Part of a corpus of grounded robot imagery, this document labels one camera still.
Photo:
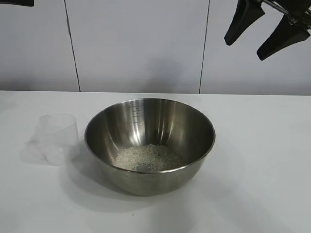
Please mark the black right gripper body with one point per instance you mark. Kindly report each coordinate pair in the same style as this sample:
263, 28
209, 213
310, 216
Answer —
296, 9

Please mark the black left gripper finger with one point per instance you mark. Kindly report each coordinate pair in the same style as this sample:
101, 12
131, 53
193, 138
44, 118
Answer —
17, 2

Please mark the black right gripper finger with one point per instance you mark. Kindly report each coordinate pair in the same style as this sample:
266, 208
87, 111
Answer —
284, 37
245, 14

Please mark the clear plastic measuring cup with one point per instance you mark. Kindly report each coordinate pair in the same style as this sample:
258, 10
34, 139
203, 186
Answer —
58, 138

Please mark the stainless steel mixing bowl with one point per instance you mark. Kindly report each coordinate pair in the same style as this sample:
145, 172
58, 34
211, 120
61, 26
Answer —
150, 121

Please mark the white rice grains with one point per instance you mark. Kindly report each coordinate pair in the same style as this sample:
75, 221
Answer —
145, 156

